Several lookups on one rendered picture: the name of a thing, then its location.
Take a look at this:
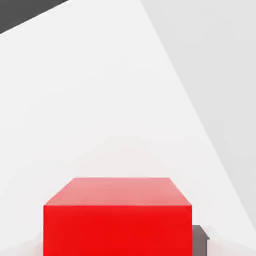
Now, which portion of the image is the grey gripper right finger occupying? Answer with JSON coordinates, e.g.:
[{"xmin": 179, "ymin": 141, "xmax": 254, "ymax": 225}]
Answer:
[{"xmin": 191, "ymin": 224, "xmax": 244, "ymax": 256}]

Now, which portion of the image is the small red cube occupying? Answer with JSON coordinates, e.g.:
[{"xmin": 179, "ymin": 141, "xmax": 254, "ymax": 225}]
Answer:
[{"xmin": 43, "ymin": 176, "xmax": 193, "ymax": 256}]

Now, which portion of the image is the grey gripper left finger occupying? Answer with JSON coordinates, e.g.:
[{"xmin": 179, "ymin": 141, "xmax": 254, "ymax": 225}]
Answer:
[{"xmin": 18, "ymin": 232, "xmax": 44, "ymax": 256}]

